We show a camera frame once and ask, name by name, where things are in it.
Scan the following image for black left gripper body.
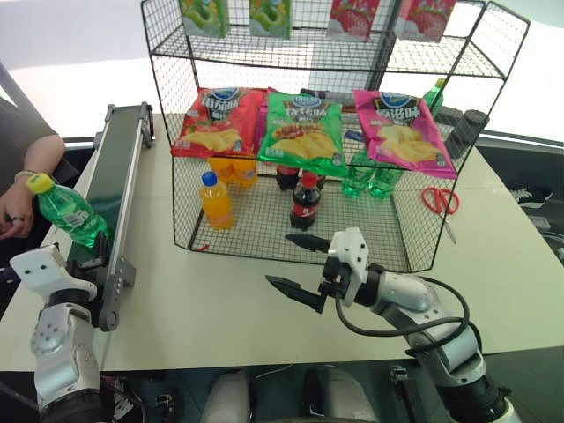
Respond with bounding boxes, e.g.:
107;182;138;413
65;256;110;288

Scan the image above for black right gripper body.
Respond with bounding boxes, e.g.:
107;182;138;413
317;256;351;306

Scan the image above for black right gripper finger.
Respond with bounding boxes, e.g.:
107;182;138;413
284;233;332;255
264;274;328;315

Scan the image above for green soda bottle yellow cap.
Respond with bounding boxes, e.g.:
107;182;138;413
26;174;109;249

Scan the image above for grey conveyor belt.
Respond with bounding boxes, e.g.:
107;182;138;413
65;101;156;333

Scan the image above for person's bare hand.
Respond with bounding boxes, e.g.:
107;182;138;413
0;178;37;241

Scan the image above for cola bottle red cap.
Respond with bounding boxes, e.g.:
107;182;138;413
289;172;323;233

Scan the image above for orange soda bottle blue cap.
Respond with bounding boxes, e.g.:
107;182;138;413
198;171;235;232

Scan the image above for green potato chip bag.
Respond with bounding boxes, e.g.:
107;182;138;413
256;90;350;179

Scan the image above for pink potato chip bag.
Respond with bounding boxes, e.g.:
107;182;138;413
353;89;459;180

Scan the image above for red potato chip bag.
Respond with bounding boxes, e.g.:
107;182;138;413
170;86;268;160

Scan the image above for person's dark shirt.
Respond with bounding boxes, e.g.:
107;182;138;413
0;61;59;153

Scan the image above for black cylindrical containers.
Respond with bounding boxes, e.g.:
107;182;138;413
433;105;491;160

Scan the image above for black and white sneaker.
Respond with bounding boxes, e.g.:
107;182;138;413
505;184;557;209

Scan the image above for red strawberry juice carton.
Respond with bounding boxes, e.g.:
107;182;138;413
394;0;457;43
326;0;382;43

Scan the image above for green apple juice carton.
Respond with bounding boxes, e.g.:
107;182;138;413
249;0;293;41
179;0;230;39

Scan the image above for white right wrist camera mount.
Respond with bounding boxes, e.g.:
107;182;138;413
325;226;370;308

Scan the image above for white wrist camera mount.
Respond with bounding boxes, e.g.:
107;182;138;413
9;245;99;301
325;226;370;308

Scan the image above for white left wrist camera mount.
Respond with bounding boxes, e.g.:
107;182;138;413
9;245;99;301

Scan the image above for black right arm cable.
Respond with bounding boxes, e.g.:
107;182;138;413
333;274;471;339

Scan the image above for red handled scissors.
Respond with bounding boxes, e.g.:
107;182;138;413
421;186;462;246

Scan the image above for black wire mesh rack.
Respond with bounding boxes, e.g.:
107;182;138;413
140;0;531;273

